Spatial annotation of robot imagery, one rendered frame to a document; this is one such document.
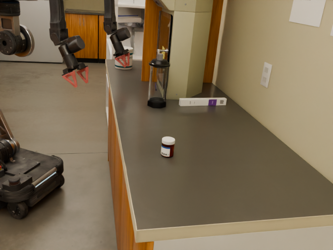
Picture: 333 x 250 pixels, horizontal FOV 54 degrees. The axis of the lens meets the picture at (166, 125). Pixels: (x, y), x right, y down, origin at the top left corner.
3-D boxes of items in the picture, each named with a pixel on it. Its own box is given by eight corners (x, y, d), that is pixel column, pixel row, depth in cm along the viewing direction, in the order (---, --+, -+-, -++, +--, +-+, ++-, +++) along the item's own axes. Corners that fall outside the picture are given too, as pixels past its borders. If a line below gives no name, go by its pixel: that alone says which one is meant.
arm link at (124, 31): (110, 25, 205) (103, 26, 198) (125, 18, 200) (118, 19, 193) (118, 43, 208) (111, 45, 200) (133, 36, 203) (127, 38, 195)
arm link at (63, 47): (62, 45, 162) (54, 46, 157) (72, 40, 159) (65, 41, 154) (68, 58, 163) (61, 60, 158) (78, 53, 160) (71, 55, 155)
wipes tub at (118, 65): (131, 66, 251) (132, 46, 245) (133, 70, 239) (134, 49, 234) (114, 65, 248) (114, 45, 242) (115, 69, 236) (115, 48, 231)
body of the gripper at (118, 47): (129, 51, 207) (124, 40, 206) (122, 53, 198) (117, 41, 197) (121, 54, 210) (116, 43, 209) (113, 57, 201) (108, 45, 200)
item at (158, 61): (168, 65, 169) (169, 52, 166) (168, 69, 160) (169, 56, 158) (150, 64, 169) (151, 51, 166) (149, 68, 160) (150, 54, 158)
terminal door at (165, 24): (156, 76, 209) (161, 10, 193) (166, 90, 181) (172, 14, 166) (155, 76, 208) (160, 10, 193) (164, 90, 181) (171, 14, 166)
